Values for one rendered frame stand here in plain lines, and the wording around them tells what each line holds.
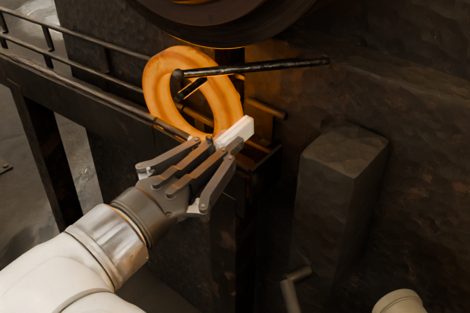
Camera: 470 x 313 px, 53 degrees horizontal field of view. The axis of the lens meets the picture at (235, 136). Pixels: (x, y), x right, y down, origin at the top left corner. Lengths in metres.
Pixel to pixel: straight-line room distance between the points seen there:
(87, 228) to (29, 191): 1.26
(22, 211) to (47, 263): 1.22
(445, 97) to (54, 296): 0.46
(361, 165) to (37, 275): 0.37
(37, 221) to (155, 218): 1.14
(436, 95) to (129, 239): 0.38
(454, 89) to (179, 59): 0.36
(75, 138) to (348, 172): 1.53
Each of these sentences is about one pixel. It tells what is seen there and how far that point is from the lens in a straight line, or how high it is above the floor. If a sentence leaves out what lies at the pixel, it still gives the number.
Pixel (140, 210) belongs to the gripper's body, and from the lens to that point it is 0.56.
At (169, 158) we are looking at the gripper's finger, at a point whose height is 0.75.
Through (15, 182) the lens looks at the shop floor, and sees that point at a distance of 1.86.
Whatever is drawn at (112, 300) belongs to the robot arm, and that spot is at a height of 0.77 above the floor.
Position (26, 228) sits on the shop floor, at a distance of 1.68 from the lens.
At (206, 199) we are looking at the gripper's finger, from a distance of 0.59.
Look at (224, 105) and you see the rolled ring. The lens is 0.66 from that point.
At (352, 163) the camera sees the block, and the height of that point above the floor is 0.80.
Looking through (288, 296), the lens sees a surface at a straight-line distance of 0.68.
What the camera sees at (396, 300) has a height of 0.69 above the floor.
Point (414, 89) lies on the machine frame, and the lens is 0.59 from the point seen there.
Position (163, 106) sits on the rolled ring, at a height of 0.73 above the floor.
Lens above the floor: 1.17
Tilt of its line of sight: 38 degrees down
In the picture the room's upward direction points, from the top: straight up
